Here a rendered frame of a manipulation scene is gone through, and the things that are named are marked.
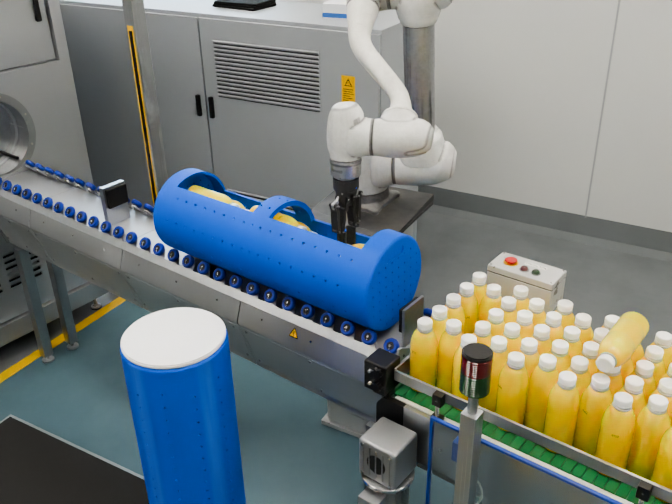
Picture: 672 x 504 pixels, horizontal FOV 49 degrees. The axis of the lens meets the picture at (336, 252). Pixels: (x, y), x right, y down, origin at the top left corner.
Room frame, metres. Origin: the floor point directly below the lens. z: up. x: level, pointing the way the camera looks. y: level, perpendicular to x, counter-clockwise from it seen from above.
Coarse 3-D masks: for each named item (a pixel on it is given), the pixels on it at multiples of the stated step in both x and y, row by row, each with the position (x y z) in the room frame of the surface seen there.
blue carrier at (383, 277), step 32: (160, 192) 2.23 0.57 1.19; (192, 192) 2.17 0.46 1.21; (224, 192) 2.38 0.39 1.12; (160, 224) 2.18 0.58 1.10; (192, 224) 2.09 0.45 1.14; (224, 224) 2.02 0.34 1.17; (256, 224) 1.96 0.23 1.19; (288, 224) 1.92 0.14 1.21; (320, 224) 2.11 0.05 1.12; (224, 256) 2.00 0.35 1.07; (256, 256) 1.91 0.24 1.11; (288, 256) 1.85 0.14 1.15; (320, 256) 1.79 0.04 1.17; (352, 256) 1.75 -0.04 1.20; (384, 256) 1.73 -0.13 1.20; (416, 256) 1.86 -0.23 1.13; (288, 288) 1.85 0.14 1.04; (320, 288) 1.76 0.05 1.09; (352, 288) 1.69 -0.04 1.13; (384, 288) 1.73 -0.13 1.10; (416, 288) 1.86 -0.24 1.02; (352, 320) 1.73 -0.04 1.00; (384, 320) 1.73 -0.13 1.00
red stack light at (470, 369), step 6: (462, 360) 1.21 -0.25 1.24; (492, 360) 1.20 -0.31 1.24; (462, 366) 1.21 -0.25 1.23; (468, 366) 1.20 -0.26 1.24; (474, 366) 1.19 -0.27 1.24; (480, 366) 1.19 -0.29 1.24; (486, 366) 1.19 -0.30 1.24; (462, 372) 1.21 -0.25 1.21; (468, 372) 1.19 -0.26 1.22; (474, 372) 1.19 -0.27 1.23; (480, 372) 1.19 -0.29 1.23; (486, 372) 1.19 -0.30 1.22; (474, 378) 1.19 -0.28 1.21; (480, 378) 1.19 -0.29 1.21
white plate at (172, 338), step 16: (144, 320) 1.70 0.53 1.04; (160, 320) 1.70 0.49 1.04; (176, 320) 1.70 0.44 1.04; (192, 320) 1.69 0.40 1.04; (208, 320) 1.69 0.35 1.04; (128, 336) 1.62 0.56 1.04; (144, 336) 1.62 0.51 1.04; (160, 336) 1.62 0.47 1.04; (176, 336) 1.62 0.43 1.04; (192, 336) 1.62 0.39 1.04; (208, 336) 1.62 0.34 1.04; (224, 336) 1.62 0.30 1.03; (128, 352) 1.55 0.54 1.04; (144, 352) 1.55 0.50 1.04; (160, 352) 1.55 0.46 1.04; (176, 352) 1.55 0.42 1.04; (192, 352) 1.54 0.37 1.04; (208, 352) 1.54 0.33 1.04; (160, 368) 1.49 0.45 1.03
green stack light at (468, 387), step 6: (462, 378) 1.21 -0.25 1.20; (468, 378) 1.19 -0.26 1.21; (486, 378) 1.19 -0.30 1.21; (462, 384) 1.21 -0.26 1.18; (468, 384) 1.19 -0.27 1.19; (474, 384) 1.19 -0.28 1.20; (480, 384) 1.19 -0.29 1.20; (486, 384) 1.19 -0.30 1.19; (462, 390) 1.20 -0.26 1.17; (468, 390) 1.19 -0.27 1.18; (474, 390) 1.19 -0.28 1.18; (480, 390) 1.19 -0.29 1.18; (486, 390) 1.19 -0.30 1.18; (468, 396) 1.19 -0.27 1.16; (474, 396) 1.19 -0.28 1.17; (480, 396) 1.19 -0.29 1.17
